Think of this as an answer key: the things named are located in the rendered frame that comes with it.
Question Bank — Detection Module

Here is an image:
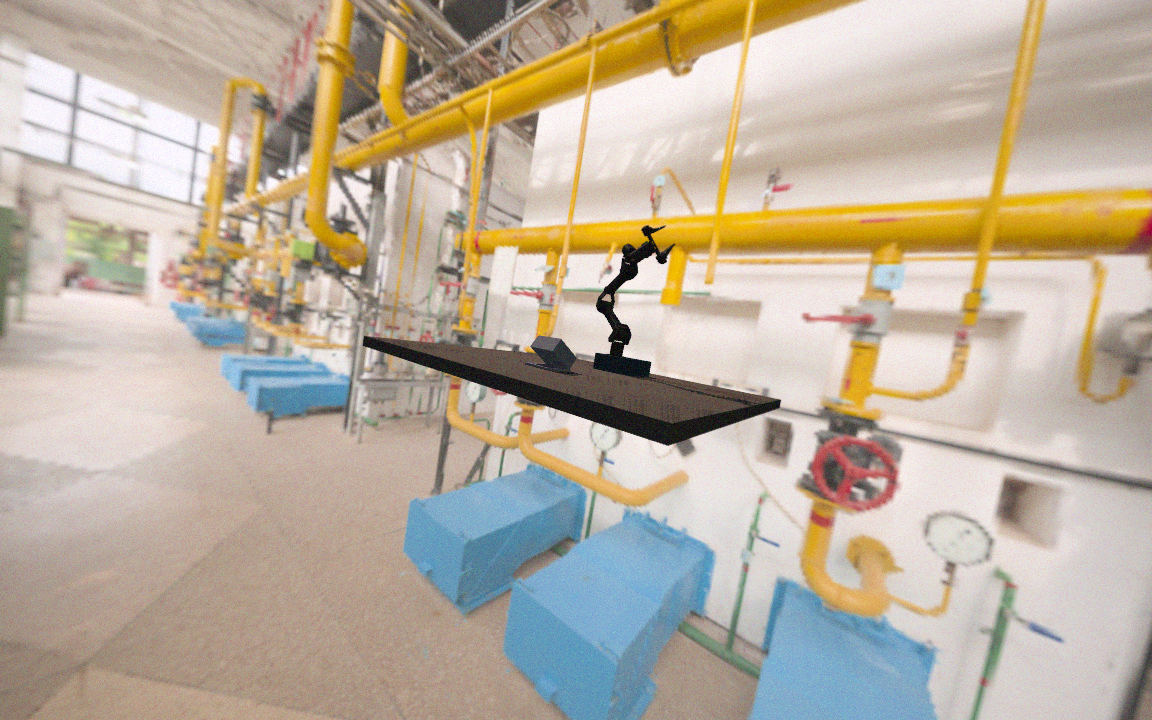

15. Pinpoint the light grey square panel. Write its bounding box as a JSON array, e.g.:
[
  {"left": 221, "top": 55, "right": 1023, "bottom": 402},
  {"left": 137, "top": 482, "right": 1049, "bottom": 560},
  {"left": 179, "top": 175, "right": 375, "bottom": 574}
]
[{"left": 525, "top": 335, "right": 577, "bottom": 372}]

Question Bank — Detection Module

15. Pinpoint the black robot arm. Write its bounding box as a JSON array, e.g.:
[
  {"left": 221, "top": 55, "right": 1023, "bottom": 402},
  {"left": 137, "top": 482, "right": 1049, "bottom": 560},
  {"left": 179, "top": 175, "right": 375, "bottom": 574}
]
[{"left": 596, "top": 244, "right": 644, "bottom": 357}]

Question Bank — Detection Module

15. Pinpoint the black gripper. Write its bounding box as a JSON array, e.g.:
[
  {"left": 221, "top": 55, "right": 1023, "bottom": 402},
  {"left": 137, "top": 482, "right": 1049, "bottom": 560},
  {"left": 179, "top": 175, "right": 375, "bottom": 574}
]
[{"left": 638, "top": 225, "right": 675, "bottom": 264}]

